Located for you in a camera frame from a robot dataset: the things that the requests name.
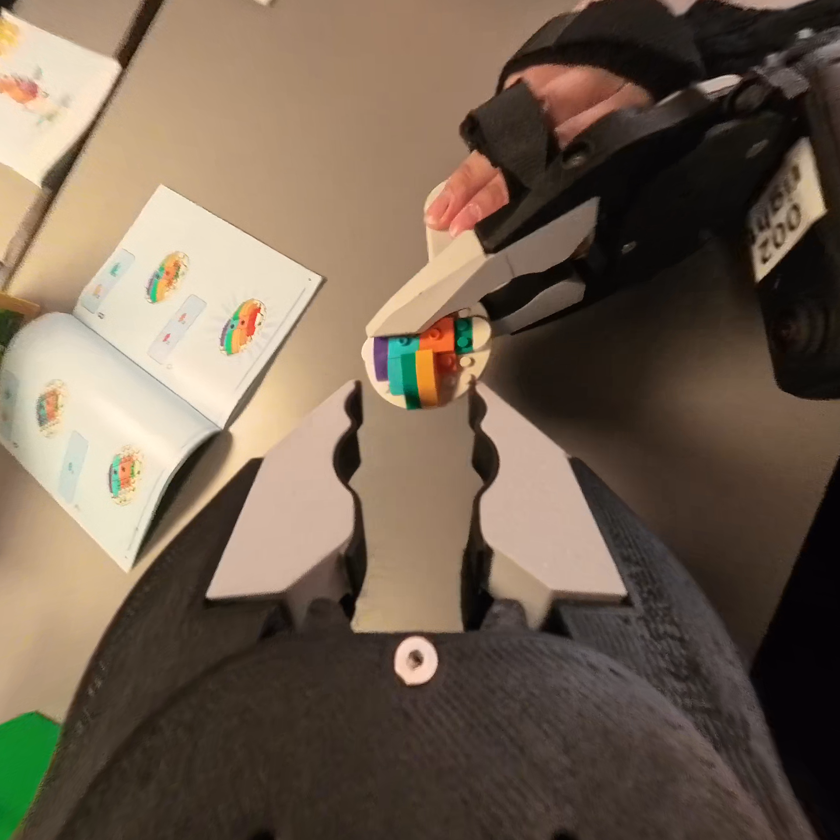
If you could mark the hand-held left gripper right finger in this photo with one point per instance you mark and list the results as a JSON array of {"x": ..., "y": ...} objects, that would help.
[{"x": 551, "y": 531}]

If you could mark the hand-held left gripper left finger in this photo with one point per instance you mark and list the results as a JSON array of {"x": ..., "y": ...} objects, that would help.
[{"x": 289, "y": 518}]

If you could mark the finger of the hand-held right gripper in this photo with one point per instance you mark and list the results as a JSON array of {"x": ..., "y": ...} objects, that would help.
[
  {"x": 544, "y": 302},
  {"x": 453, "y": 275}
]

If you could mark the round colourful lego model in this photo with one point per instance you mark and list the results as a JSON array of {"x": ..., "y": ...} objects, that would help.
[{"x": 420, "y": 367}]

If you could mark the open lego instruction booklet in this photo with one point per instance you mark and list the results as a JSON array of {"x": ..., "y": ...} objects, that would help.
[{"x": 197, "y": 262}]

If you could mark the yellow lego set box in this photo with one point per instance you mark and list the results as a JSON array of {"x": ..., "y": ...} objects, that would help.
[{"x": 13, "y": 321}]

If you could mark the person's right hand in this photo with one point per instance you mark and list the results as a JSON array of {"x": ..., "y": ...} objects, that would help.
[{"x": 590, "y": 92}]

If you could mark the closed white instruction booklet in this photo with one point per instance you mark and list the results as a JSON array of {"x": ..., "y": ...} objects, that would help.
[{"x": 52, "y": 98}]

